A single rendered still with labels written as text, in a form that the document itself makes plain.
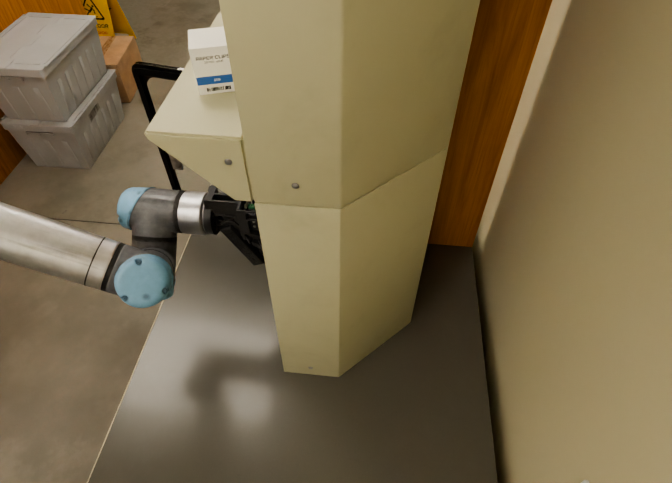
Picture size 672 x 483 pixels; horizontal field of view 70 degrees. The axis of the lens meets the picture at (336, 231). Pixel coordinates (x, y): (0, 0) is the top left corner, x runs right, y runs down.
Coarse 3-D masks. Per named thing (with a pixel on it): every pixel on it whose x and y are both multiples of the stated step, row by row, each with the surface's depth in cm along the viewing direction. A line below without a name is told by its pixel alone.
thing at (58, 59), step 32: (32, 32) 255; (64, 32) 255; (96, 32) 273; (0, 64) 232; (32, 64) 232; (64, 64) 247; (96, 64) 277; (0, 96) 245; (32, 96) 243; (64, 96) 251
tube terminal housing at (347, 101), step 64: (256, 0) 42; (320, 0) 41; (384, 0) 44; (448, 0) 50; (256, 64) 46; (320, 64) 46; (384, 64) 49; (448, 64) 56; (256, 128) 52; (320, 128) 51; (384, 128) 56; (448, 128) 65; (256, 192) 59; (320, 192) 58; (384, 192) 64; (320, 256) 67; (384, 256) 76; (320, 320) 80; (384, 320) 92
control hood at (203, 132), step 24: (216, 24) 72; (192, 72) 63; (168, 96) 59; (192, 96) 59; (216, 96) 59; (168, 120) 56; (192, 120) 56; (216, 120) 56; (168, 144) 55; (192, 144) 55; (216, 144) 54; (240, 144) 54; (192, 168) 57; (216, 168) 57; (240, 168) 57; (240, 192) 59
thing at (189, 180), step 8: (144, 64) 88; (152, 64) 88; (152, 80) 90; (160, 80) 89; (168, 80) 89; (152, 88) 91; (160, 88) 91; (168, 88) 90; (152, 96) 93; (160, 96) 92; (160, 104) 94; (184, 168) 105; (184, 176) 107; (192, 176) 107; (200, 176) 106; (184, 184) 109; (192, 184) 109; (200, 184) 108; (208, 184) 107
